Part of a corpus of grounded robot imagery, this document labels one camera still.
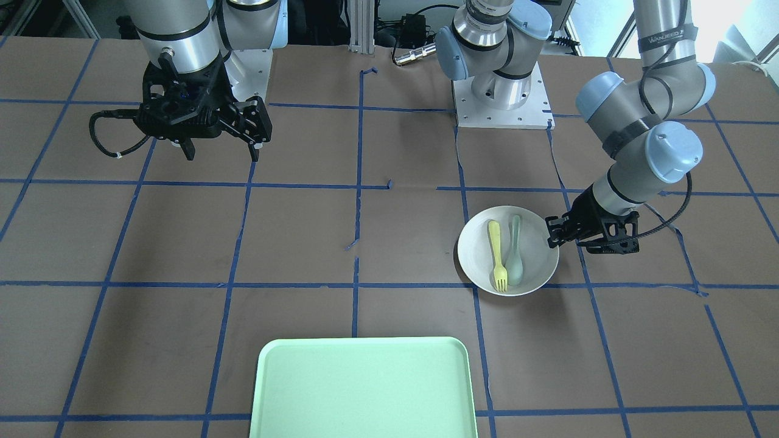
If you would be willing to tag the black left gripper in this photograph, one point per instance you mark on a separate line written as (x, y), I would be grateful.
(588, 211)

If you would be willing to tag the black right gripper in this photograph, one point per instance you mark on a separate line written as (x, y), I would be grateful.
(251, 121)

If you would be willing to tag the white round bowl plate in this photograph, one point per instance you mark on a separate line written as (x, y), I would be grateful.
(475, 256)

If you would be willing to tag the robot left arm silver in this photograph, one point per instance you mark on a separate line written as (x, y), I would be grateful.
(497, 44)

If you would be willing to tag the robot right arm silver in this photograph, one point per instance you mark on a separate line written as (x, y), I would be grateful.
(197, 32)

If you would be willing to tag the yellow plastic fork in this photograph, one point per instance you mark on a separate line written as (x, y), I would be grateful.
(499, 271)

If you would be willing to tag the pale green plastic spoon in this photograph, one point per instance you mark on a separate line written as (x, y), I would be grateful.
(514, 263)

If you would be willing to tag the silver cylindrical connector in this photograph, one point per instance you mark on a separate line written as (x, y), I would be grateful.
(414, 55)

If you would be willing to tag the light green serving tray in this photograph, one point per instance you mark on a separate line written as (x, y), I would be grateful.
(396, 386)

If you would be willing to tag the black power adapter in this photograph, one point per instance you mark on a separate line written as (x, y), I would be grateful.
(413, 30)

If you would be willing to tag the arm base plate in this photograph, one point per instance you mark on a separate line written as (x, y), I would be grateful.
(249, 73)
(491, 101)

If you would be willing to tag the aluminium frame post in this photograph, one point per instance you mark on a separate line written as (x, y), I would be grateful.
(362, 26)

